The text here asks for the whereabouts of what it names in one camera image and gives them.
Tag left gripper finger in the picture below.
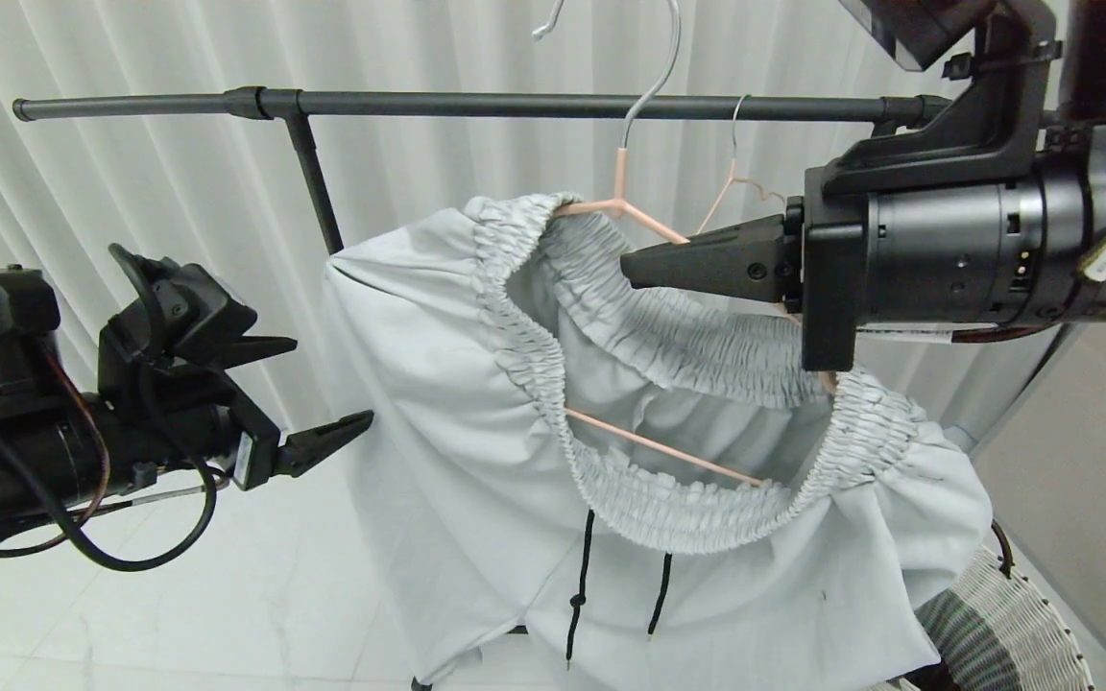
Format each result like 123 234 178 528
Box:
275 410 376 479

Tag pink clothes hanger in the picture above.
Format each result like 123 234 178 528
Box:
697 95 790 237
532 0 842 488

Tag pale grey shorts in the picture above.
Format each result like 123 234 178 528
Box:
323 192 996 691

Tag black clothes rack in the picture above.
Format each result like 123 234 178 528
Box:
12 86 957 691

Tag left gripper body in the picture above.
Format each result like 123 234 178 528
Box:
63 398 283 519

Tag white laundry basket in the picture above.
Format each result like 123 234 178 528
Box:
884 518 1082 691

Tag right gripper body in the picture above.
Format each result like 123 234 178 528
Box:
800 168 1092 373

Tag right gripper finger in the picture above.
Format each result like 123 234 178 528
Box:
620 213 804 306

